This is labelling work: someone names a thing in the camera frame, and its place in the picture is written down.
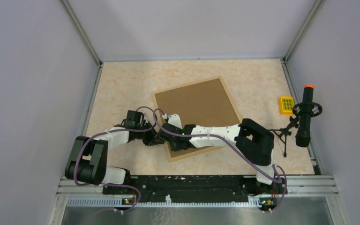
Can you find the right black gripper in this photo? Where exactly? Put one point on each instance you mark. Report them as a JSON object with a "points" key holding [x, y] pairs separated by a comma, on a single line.
{"points": [[174, 147]]}

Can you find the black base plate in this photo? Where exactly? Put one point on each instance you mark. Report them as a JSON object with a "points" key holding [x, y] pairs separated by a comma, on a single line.
{"points": [[195, 189]]}

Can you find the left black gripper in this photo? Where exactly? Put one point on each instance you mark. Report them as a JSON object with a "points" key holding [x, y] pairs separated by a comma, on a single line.
{"points": [[153, 139]]}

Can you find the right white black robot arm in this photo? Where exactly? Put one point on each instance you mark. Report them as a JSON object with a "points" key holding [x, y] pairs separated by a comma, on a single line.
{"points": [[252, 142]]}

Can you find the yellow grid block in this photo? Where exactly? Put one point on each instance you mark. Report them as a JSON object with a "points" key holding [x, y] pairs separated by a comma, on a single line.
{"points": [[286, 104]]}

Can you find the brown backing board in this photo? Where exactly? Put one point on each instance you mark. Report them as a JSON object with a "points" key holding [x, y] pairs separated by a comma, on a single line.
{"points": [[206, 103]]}

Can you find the black mini tripod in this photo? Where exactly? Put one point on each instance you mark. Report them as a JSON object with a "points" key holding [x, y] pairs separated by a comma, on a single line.
{"points": [[283, 133]]}

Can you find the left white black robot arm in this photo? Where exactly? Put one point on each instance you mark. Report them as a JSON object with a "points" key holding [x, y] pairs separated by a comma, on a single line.
{"points": [[87, 163]]}

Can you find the black microphone orange tip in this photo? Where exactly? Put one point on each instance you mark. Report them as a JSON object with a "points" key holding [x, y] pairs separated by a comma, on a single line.
{"points": [[306, 110]]}

